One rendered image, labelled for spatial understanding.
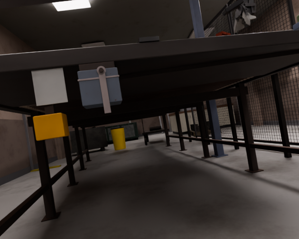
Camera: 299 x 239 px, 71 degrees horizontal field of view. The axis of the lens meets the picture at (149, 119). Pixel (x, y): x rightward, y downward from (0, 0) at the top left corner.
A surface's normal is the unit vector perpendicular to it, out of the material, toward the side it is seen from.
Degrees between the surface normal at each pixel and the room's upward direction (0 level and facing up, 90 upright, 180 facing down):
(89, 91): 90
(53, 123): 90
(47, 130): 90
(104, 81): 90
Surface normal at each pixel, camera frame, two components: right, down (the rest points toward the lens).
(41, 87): 0.18, -0.04
